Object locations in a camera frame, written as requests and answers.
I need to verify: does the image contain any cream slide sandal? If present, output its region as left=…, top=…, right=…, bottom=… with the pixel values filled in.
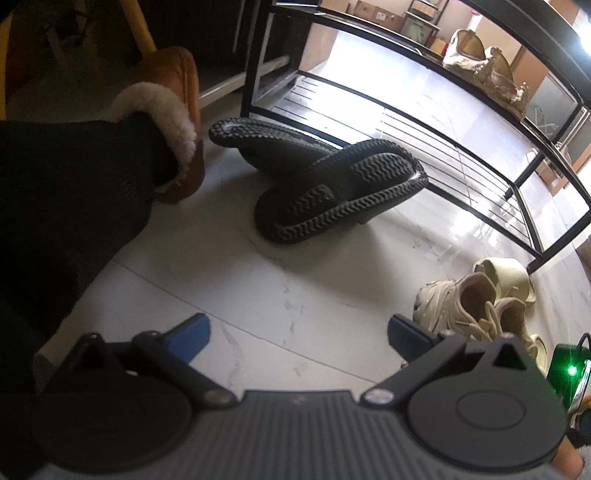
left=473, top=257, right=537, bottom=306

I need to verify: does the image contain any brown fur-lined boot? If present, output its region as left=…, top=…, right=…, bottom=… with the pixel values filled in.
left=110, top=47, right=205, bottom=204

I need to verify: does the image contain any black metal shoe rack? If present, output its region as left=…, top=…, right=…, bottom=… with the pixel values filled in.
left=242, top=1, right=590, bottom=271

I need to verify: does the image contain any black slipper, lower one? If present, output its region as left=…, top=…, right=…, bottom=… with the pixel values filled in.
left=254, top=139, right=429, bottom=244

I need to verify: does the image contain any green lit device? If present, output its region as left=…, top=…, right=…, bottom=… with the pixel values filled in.
left=547, top=333, right=590, bottom=414

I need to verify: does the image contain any beige sneaker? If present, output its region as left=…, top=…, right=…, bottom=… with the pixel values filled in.
left=480, top=297, right=549, bottom=374
left=413, top=273, right=501, bottom=341

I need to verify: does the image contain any black slipper, one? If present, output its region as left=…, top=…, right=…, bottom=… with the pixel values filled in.
left=254, top=139, right=429, bottom=244
left=208, top=117, right=338, bottom=178

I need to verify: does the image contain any black slipper, upper one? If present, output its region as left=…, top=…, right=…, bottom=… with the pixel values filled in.
left=208, top=117, right=338, bottom=178

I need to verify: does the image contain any beige bag on rack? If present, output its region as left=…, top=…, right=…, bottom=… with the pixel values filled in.
left=443, top=29, right=529, bottom=121

